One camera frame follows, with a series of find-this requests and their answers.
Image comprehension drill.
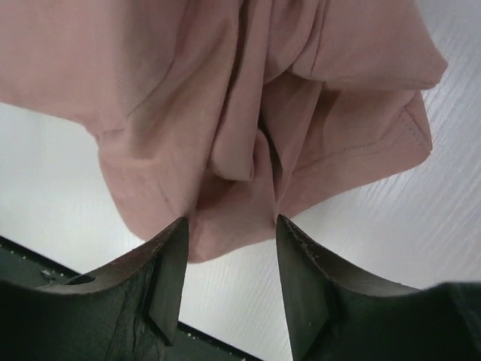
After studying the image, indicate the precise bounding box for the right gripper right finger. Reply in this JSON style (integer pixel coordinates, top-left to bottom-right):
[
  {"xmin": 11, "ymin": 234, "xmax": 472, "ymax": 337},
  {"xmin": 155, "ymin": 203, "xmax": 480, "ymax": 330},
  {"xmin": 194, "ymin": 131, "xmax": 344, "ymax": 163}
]
[{"xmin": 276, "ymin": 214, "xmax": 418, "ymax": 361}]

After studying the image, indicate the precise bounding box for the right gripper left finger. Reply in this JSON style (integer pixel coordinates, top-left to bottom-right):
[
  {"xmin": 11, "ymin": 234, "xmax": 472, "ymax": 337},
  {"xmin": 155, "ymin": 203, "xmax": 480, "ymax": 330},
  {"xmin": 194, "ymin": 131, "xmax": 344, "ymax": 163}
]
[{"xmin": 37, "ymin": 217, "xmax": 189, "ymax": 361}]

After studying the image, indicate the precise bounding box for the dusty pink t shirt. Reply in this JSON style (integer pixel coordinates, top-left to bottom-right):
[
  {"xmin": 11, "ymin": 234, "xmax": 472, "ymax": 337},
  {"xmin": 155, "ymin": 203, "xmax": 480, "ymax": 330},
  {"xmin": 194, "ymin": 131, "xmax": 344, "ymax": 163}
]
[{"xmin": 1, "ymin": 1, "xmax": 447, "ymax": 262}]

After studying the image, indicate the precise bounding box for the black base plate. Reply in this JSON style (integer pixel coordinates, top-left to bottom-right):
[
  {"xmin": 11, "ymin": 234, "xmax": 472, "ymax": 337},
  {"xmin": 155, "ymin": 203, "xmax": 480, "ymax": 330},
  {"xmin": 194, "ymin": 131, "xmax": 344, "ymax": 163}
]
[{"xmin": 1, "ymin": 238, "xmax": 254, "ymax": 360}]

